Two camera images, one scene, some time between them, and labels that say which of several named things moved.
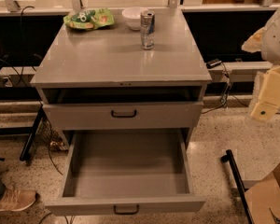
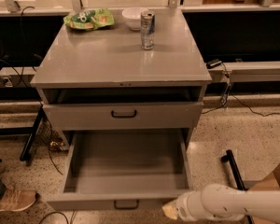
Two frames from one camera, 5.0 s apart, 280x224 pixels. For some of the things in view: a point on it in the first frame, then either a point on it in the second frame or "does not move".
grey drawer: x=125 y=116 does not move
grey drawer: x=116 y=172 does not move
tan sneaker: x=15 y=200 does not move
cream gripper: x=277 y=41 to x=182 y=203
